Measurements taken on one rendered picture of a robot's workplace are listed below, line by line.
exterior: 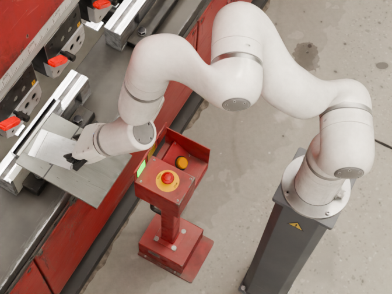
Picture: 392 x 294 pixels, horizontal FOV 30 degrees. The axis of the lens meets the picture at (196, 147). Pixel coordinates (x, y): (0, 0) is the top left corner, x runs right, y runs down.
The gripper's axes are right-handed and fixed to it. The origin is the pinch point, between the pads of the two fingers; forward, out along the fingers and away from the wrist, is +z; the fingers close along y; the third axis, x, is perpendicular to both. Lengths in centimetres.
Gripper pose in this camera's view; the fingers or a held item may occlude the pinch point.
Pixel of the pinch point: (75, 148)
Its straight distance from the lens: 194.9
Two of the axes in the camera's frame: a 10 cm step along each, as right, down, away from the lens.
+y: -3.4, 8.4, -4.2
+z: -6.3, 1.2, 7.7
